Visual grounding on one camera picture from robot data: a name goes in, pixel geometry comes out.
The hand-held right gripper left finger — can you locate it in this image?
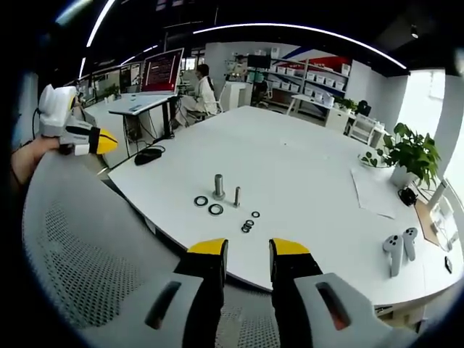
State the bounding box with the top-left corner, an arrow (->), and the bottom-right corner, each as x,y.
108,238 -> 229,348

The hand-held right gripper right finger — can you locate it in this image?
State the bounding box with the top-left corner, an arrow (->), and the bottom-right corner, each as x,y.
268,238 -> 418,348

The large steel threaded stud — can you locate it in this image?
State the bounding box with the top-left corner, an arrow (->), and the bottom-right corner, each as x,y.
212,173 -> 227,202

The person's left hand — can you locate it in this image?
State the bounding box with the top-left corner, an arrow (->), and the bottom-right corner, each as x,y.
10,137 -> 61,189

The black computer mouse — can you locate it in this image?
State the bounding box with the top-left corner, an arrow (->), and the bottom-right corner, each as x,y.
133,144 -> 167,167

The white standing desk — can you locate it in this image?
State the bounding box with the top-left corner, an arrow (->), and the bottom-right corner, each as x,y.
107,92 -> 183,143

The grey handheld controller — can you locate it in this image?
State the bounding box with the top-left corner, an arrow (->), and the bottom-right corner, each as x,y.
402,227 -> 419,262
382,234 -> 405,278

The grey mesh office chair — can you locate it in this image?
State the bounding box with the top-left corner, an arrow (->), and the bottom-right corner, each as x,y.
21,152 -> 282,348

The short ceiling light strip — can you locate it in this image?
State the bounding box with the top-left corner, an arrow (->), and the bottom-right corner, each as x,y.
86,0 -> 117,49

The monitor with red screen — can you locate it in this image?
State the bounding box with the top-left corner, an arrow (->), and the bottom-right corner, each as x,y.
140,47 -> 185,96

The white paper sheet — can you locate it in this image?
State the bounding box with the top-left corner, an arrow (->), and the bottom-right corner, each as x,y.
349,165 -> 399,220

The wooden board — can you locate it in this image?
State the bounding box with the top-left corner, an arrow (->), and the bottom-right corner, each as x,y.
414,199 -> 450,248

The small plant in white bowl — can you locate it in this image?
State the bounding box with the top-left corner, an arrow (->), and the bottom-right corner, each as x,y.
357,149 -> 386,170

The white monitor stand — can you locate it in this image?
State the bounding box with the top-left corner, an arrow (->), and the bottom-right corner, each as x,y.
426,178 -> 460,252

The white slatted chair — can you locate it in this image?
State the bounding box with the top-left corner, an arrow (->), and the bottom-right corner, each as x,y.
348,113 -> 386,146

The green potted plant white pot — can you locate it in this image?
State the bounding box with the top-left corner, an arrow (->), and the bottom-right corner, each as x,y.
383,122 -> 442,190

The shelf with white bins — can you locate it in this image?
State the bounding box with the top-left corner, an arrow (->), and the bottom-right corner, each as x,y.
267,54 -> 352,107

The long curved ceiling light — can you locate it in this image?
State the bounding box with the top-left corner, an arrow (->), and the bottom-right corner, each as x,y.
193,22 -> 407,70

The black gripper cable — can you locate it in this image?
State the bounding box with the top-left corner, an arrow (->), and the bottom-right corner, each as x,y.
31,107 -> 41,140

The black cabled device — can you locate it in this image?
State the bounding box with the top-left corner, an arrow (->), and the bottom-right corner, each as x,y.
397,186 -> 418,207

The black wall screen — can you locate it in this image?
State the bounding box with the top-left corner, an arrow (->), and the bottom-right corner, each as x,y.
246,54 -> 272,70

